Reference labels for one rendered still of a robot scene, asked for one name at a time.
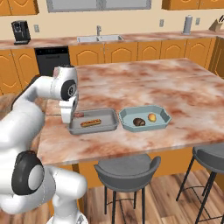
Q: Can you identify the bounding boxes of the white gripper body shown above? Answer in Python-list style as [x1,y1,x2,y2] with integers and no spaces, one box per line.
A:
[59,105,76,125]

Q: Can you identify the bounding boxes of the hot dog in bun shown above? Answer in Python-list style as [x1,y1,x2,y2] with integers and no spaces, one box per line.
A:
[80,118,102,129]

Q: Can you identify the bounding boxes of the grey rectangular tupperware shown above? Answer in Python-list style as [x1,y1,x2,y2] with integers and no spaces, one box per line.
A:
[68,108,119,136]

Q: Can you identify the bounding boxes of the yellow-orange mango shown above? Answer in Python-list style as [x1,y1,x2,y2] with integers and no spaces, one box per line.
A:
[147,113,158,123]

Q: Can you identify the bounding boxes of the blue-grey octagonal tupperware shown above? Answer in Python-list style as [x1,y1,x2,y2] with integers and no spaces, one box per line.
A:
[117,105,172,133]

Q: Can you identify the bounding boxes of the black dishwasher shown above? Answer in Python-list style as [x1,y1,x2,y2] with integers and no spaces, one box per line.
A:
[34,45,71,78]

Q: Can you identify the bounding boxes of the orange base cupboards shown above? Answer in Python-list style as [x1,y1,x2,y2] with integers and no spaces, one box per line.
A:
[67,37,217,68]
[0,47,40,96]
[207,36,224,81]

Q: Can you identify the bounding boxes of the grey bar stool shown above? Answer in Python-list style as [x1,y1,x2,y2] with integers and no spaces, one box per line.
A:
[175,143,224,224]
[94,154,162,224]

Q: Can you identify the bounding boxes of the steel sink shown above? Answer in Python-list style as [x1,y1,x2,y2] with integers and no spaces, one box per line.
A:
[76,34,125,44]

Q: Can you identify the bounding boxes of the black coffee machine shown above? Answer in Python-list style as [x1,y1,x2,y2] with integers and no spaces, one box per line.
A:
[10,19,32,46]

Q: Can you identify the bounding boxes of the grey framed window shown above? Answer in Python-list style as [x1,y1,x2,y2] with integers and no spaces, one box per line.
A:
[45,0,153,13]

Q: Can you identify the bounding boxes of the grey paper towel roll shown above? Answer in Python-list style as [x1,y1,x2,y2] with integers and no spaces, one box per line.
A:
[182,14,194,36]

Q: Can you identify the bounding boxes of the wooden knife block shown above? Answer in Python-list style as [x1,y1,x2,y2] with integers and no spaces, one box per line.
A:
[208,15,224,33]

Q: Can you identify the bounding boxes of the orange wall cupboards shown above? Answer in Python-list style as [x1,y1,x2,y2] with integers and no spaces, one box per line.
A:
[161,0,224,11]
[0,0,40,18]

